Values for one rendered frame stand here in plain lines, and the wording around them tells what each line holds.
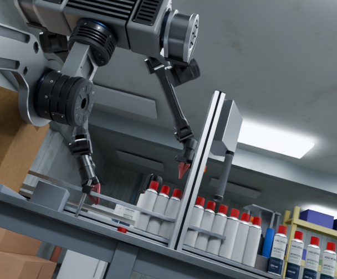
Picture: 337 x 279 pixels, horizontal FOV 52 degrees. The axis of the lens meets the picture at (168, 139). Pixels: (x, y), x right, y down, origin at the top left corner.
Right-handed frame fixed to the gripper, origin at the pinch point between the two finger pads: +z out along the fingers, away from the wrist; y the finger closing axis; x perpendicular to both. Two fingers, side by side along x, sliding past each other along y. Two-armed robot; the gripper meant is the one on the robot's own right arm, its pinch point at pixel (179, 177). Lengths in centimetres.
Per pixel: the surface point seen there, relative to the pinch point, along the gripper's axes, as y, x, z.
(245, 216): -28.5, 20.3, 11.1
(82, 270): 44, -389, 90
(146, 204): 12.5, 22.0, 20.4
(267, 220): -45.1, 4.6, 6.2
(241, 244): -29.4, 21.5, 22.6
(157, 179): 9.6, -5.1, 3.5
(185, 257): 1, 66, 35
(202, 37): 4, -146, -184
